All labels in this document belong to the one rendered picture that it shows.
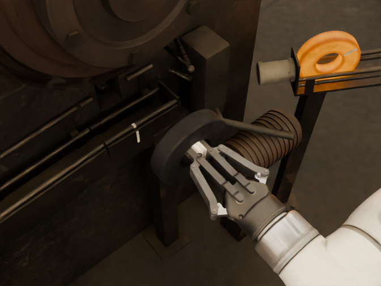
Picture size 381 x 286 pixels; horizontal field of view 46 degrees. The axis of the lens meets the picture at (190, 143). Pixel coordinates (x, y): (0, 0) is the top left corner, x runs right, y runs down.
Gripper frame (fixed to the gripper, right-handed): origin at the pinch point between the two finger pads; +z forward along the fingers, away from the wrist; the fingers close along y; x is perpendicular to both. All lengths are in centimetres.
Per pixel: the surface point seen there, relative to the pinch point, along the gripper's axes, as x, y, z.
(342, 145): -84, 87, 3
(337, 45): -8.2, 48.9, 4.0
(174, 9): 18.7, 5.7, 11.8
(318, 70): -16, 47, 5
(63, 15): 27.0, -12.6, 11.4
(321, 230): -83, 51, -17
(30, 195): -15.7, -26.0, 17.8
